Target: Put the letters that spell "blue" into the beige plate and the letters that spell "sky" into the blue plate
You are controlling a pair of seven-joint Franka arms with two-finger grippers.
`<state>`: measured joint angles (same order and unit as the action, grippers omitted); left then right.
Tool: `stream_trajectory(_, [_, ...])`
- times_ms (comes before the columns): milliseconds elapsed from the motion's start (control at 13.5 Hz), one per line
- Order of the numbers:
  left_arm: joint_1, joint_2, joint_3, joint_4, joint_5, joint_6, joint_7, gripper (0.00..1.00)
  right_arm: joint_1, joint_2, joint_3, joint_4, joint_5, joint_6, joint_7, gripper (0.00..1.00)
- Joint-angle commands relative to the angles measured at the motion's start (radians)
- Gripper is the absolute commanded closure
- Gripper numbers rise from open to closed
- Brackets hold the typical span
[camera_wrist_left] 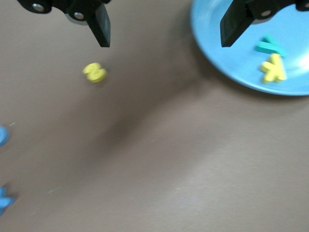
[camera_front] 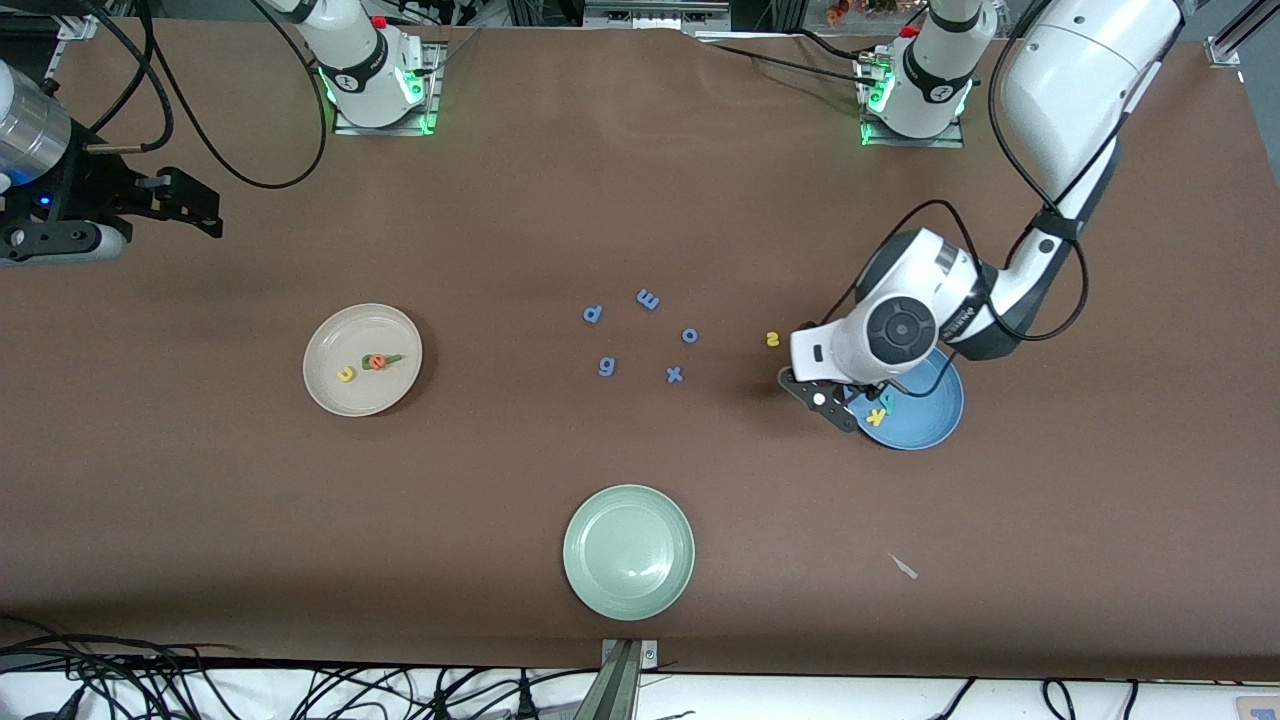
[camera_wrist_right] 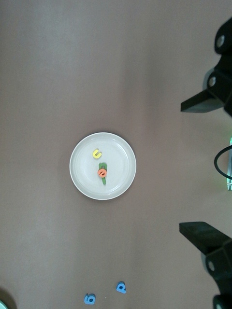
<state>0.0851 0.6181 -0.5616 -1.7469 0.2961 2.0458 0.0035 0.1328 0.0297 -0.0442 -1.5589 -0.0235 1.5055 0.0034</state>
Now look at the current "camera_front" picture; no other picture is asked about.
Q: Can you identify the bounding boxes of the metal arm base mounting plate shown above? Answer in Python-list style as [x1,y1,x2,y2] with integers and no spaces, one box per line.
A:
[333,40,443,137]
[858,52,967,150]

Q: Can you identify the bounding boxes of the blue plate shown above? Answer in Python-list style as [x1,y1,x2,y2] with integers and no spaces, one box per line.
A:
[858,348,965,451]

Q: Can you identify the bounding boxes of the beige brown plate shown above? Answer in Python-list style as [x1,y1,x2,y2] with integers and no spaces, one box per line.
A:
[303,303,424,417]

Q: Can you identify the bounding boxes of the pale green plate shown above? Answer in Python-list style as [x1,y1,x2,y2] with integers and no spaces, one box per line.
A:
[562,484,696,622]

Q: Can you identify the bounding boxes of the brown table cover sheet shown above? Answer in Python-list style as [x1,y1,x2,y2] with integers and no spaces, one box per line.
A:
[0,18,1280,681]

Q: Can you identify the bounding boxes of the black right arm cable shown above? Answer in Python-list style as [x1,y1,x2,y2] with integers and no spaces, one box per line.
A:
[85,0,329,189]

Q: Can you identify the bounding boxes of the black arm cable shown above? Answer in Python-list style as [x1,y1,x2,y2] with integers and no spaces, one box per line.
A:
[800,0,1101,343]
[85,0,329,189]

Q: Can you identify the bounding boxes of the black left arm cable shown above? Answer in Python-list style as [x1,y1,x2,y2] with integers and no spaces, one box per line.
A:
[800,0,1101,343]

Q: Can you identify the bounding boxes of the thin black base cable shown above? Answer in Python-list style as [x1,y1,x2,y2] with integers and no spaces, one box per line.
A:
[695,30,881,86]

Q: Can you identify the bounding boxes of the grey metal camera mount bracket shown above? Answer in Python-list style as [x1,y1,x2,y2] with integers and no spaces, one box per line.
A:
[600,640,659,720]

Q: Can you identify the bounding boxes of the aluminium frame rail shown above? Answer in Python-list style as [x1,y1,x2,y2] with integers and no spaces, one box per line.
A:
[583,0,731,29]

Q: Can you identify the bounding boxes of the tangled black cables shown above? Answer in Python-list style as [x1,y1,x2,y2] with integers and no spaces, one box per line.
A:
[0,615,601,720]

